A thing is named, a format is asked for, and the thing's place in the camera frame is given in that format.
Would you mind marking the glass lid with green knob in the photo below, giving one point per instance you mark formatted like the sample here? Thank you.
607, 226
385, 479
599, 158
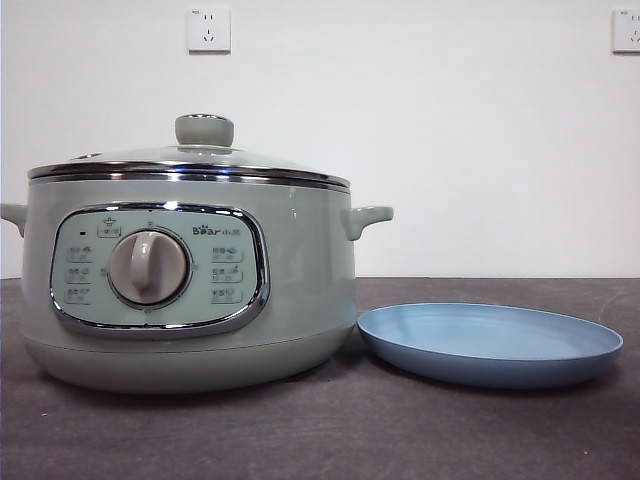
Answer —
205, 131

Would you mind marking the pale green electric steamer pot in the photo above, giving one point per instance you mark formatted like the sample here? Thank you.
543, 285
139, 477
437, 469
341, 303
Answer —
300, 280

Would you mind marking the blue plate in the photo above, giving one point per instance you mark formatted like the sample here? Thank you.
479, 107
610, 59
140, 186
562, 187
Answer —
490, 345

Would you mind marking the white wall socket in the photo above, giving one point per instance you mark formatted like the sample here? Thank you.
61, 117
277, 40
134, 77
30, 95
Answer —
629, 31
209, 30

